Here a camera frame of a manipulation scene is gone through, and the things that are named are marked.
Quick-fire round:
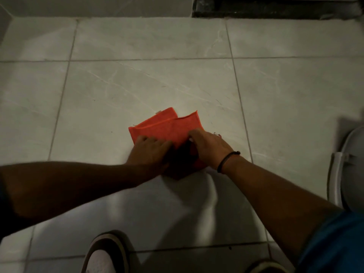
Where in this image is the person's right hand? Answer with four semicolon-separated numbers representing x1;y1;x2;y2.
188;129;234;170

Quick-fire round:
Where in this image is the person's left hand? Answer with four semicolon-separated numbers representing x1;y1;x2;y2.
125;135;174;179

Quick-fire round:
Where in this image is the orange cleaning cloth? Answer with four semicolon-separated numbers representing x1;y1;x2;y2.
128;107;209;171

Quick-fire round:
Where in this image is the person's left forearm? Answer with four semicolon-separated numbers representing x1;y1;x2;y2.
0;161;154;239

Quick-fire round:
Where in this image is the person's right forearm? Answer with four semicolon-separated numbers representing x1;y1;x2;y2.
220;155;346;266

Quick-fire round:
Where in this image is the black wrist band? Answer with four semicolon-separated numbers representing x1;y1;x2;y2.
217;151;241;174

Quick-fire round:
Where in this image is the white slipper with dark edge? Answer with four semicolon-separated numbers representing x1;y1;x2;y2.
81;232;132;273

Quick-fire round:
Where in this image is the white toilet bowl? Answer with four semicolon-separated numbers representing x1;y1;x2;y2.
327;125;364;213

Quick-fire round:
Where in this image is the blue shirt sleeve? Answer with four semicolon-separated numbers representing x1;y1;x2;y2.
296;210;364;273

